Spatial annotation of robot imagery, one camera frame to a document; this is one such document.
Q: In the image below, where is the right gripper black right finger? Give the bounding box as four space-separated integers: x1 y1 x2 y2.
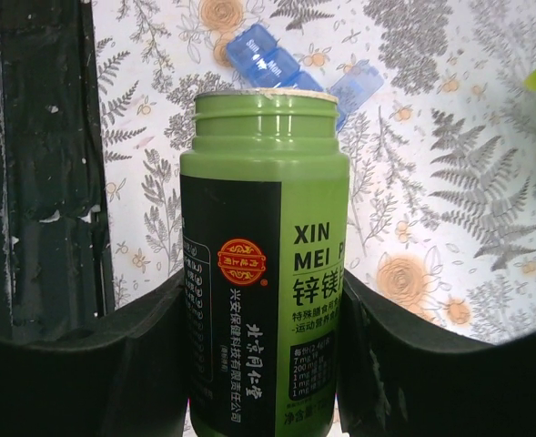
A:
337 272 536 436

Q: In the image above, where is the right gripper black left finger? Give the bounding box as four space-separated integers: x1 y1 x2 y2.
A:
0 271 188 436

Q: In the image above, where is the blue weekly pill organizer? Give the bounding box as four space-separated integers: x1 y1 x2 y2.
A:
226 24 384 130

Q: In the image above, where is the green pill bottle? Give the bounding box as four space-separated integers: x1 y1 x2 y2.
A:
180 88 349 436

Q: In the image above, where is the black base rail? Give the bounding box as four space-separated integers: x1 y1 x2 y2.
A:
0 1 114 343

